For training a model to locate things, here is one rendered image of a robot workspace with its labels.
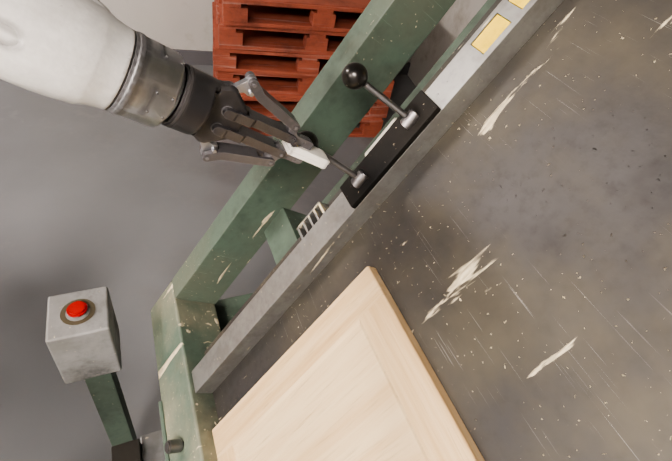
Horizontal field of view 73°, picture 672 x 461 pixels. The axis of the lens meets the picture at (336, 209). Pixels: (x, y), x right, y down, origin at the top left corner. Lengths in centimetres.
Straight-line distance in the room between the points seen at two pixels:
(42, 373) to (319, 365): 159
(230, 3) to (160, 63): 238
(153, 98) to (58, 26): 10
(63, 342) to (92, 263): 140
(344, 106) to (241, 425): 62
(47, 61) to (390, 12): 56
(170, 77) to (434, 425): 50
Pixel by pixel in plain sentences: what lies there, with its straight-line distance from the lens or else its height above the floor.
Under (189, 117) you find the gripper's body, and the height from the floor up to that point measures 155.
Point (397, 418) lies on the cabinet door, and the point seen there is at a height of 124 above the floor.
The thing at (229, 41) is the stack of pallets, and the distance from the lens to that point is 300.
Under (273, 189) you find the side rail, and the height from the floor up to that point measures 121.
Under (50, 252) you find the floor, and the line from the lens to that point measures 262.
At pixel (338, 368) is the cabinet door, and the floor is 119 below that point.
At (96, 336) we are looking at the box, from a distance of 113.
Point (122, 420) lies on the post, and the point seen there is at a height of 44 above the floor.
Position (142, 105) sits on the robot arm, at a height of 157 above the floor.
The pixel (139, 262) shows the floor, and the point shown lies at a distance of 247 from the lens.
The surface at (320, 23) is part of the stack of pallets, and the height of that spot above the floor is 82.
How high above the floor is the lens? 183
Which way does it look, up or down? 41 degrees down
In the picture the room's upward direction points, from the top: 12 degrees clockwise
